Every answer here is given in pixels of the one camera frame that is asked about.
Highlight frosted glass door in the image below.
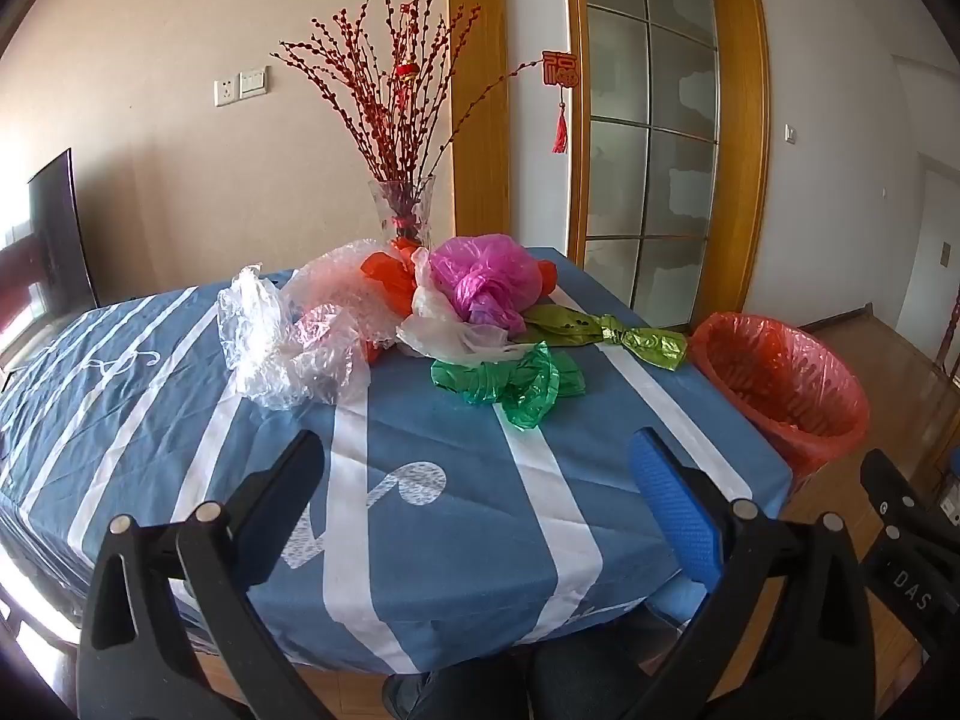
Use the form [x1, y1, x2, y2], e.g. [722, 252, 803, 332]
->
[585, 0, 721, 327]

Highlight clear glass vase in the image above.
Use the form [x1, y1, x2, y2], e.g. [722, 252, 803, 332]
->
[367, 174, 437, 250]

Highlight olive green foil bag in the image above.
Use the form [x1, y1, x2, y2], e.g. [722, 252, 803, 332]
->
[521, 304, 689, 372]

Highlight white translucent plastic bag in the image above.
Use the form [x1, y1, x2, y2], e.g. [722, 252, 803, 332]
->
[396, 262, 530, 365]

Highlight green plastic bag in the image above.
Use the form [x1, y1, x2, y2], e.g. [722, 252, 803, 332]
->
[430, 341, 586, 432]

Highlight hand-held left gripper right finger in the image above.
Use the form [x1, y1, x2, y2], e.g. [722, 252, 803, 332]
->
[628, 427, 878, 720]

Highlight wooden door frame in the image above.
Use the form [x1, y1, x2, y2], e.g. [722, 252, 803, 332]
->
[562, 0, 772, 331]

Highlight white door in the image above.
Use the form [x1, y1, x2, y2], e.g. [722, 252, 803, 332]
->
[896, 154, 960, 331]

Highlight magenta plastic bag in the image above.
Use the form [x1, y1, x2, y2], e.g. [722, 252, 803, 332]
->
[429, 235, 545, 335]

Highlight white printed plastic bag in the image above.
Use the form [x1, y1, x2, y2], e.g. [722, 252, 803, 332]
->
[281, 238, 398, 323]

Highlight wooden wall post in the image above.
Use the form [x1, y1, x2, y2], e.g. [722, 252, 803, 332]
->
[448, 0, 511, 245]

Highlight clear plastic bag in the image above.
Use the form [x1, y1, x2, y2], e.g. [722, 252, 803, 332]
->
[216, 264, 372, 412]

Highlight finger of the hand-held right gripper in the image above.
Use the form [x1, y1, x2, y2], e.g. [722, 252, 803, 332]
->
[859, 448, 947, 541]

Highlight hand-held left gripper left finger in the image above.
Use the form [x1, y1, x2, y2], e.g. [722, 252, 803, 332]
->
[75, 429, 335, 720]

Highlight black flat screen television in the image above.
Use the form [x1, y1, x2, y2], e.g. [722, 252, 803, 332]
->
[26, 148, 102, 308]

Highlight red hanging tassel ornament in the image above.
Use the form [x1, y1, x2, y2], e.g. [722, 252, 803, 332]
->
[541, 50, 581, 155]

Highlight blue striped tablecloth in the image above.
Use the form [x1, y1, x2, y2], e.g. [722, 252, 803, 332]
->
[0, 244, 796, 676]

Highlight red berry branches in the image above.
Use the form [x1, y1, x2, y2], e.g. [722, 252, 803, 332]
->
[271, 0, 560, 200]

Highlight red lined trash bin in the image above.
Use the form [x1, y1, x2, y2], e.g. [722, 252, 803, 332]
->
[688, 311, 872, 496]

